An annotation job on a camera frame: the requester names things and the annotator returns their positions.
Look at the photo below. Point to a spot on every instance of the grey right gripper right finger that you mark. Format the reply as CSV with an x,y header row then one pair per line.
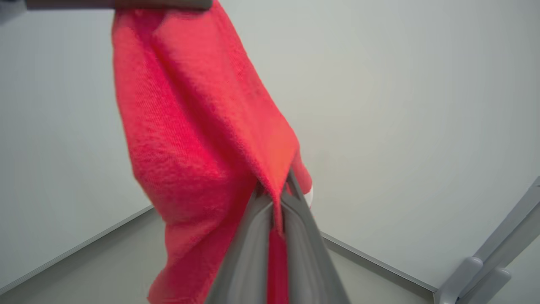
x,y
308,261

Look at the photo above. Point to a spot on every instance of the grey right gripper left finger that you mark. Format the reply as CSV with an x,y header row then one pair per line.
x,y
244,261

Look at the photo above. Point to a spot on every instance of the red garment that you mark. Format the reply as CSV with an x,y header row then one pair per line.
x,y
190,135

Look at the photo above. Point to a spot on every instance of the grey partition foot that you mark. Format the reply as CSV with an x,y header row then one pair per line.
x,y
489,287
457,280

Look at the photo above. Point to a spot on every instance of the grey blurred bar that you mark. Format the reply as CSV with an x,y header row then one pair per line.
x,y
105,4

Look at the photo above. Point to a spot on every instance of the aluminium baseboard rail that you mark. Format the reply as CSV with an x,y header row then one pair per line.
x,y
379,264
76,249

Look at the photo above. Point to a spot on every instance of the grey partition post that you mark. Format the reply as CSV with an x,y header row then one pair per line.
x,y
512,228

